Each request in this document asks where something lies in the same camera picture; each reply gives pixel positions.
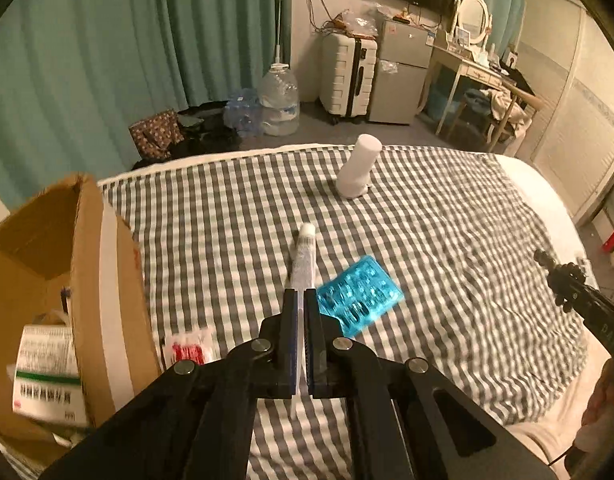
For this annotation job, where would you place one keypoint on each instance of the dark clothes pile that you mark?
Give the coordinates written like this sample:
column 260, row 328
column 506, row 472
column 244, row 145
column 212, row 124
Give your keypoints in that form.
column 212, row 135

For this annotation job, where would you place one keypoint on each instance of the red and white small packet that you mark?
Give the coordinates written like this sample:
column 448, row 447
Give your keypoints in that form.
column 189, row 347

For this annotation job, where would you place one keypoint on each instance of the wooden chair with clothes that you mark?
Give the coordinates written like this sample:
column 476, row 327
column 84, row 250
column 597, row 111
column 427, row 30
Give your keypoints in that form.
column 507, row 110

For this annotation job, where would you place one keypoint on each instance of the white louvered wardrobe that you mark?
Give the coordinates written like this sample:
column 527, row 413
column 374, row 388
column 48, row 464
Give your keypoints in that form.
column 582, row 125

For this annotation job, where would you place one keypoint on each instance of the grey mini fridge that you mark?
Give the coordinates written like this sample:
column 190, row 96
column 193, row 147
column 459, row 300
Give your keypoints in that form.
column 399, row 72

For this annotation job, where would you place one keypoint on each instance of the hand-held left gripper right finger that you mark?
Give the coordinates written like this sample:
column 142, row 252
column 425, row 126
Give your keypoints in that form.
column 387, row 410

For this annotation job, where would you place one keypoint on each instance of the grey tube with white cap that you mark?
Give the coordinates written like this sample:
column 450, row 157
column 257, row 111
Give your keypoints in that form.
column 303, row 262

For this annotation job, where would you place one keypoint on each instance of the pack of water bottles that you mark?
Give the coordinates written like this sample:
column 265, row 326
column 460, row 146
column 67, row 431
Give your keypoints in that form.
column 243, row 112

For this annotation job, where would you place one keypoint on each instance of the large clear water jug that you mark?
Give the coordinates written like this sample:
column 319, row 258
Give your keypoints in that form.
column 281, row 100

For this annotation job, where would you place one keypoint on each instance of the brown cardboard box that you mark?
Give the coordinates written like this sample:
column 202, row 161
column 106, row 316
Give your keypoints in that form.
column 87, row 285

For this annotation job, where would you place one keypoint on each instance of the oval white mirror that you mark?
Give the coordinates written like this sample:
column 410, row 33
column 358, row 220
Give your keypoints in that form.
column 473, row 16

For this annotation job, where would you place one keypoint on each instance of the green and white carton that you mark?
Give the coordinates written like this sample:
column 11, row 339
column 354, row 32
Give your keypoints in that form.
column 49, row 375

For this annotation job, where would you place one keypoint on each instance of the white suitcase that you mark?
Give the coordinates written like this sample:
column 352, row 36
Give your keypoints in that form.
column 348, row 77

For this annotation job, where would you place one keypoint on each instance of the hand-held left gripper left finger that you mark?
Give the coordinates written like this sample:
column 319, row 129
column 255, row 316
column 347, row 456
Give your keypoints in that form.
column 222, row 410

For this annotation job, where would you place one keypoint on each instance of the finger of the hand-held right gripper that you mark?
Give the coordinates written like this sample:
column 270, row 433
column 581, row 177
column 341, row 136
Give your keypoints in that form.
column 567, row 282

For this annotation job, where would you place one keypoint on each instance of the white cylindrical bottle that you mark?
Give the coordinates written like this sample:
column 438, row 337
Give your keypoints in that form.
column 359, row 165

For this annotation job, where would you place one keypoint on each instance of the white dressing table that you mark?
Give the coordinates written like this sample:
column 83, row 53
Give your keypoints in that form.
column 467, row 67

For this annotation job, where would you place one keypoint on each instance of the white thin pole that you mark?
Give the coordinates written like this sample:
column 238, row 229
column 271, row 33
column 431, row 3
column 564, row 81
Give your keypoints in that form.
column 278, row 20

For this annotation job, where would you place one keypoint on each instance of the blue blister pack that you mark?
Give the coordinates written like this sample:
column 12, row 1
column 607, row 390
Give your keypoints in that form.
column 359, row 295

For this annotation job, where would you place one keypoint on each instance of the brown patterned bag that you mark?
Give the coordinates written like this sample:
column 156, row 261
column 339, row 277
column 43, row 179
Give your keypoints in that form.
column 154, row 135

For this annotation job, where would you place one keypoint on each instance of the person's right hand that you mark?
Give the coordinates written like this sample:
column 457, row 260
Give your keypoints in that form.
column 609, row 405

